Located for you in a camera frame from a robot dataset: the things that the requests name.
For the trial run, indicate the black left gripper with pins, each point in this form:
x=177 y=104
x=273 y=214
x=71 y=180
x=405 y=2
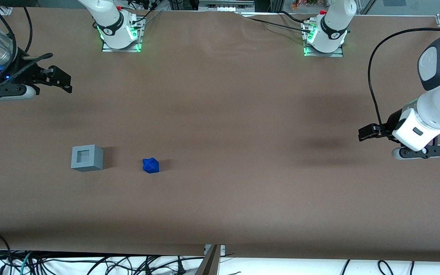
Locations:
x=392 y=121

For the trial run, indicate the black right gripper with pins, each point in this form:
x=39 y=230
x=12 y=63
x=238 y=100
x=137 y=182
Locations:
x=28 y=71

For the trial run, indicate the blue plastic part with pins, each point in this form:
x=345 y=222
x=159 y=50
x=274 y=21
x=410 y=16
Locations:
x=151 y=165

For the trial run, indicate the gray square base block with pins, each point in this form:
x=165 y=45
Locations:
x=96 y=158

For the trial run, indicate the silver background device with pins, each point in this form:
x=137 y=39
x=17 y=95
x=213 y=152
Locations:
x=225 y=5

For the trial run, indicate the grey table support beam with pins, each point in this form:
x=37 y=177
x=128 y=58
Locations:
x=209 y=263

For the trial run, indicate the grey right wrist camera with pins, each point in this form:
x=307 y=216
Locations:
x=10 y=93

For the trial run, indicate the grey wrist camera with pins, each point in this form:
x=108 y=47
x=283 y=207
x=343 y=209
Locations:
x=434 y=151
x=10 y=93

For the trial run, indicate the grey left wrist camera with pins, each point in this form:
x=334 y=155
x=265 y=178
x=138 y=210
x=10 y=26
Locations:
x=434 y=151

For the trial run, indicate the metal table edge bracket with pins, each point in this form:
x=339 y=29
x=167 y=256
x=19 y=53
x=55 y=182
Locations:
x=223 y=249

